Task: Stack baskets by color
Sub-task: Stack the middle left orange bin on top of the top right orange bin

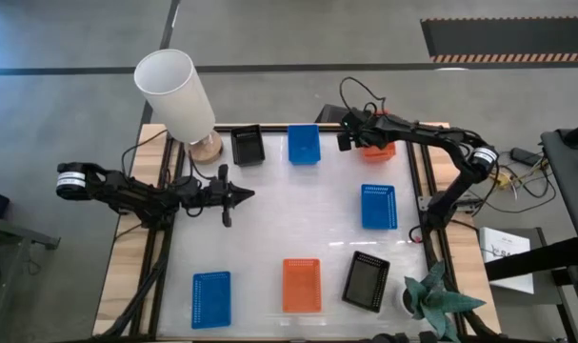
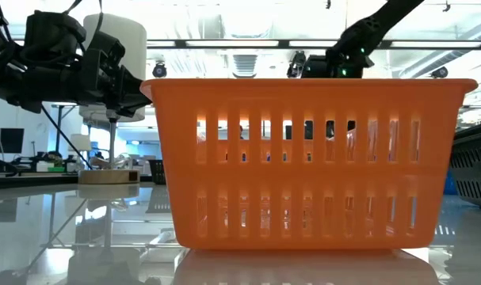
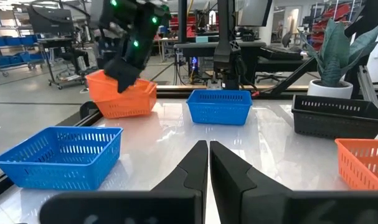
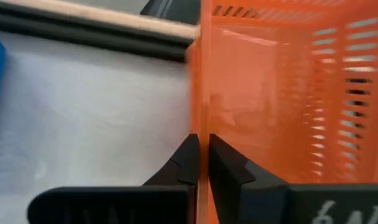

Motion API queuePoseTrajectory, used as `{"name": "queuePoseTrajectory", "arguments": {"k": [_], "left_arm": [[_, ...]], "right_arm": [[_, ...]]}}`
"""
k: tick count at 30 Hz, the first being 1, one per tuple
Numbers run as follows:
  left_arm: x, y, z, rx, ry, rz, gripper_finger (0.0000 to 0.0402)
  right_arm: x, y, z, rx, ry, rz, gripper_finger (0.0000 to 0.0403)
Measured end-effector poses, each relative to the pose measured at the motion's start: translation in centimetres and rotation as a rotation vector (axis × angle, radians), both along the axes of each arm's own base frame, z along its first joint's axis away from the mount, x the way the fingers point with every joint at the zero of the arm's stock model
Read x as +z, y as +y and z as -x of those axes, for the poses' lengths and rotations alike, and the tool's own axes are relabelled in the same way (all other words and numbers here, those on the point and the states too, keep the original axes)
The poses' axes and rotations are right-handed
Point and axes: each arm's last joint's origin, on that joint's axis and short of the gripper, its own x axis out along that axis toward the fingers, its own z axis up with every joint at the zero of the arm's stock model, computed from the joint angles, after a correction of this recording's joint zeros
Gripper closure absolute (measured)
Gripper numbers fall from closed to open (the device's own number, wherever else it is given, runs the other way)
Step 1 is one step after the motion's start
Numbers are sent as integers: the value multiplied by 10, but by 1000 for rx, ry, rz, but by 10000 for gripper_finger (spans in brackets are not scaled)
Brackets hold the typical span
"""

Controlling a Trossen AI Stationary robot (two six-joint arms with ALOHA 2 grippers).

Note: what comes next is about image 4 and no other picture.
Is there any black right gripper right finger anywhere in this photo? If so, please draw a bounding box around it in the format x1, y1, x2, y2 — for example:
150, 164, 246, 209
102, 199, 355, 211
209, 133, 378, 224

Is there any orange plastic basket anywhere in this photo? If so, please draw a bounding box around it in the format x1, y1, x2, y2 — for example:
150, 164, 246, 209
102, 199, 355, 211
185, 0, 378, 224

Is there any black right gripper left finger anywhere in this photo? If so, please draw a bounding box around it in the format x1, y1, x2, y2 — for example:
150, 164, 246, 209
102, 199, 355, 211
27, 133, 199, 224

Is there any wooden table board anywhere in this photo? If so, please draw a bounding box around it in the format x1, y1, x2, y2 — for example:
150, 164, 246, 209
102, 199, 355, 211
0, 0, 201, 40

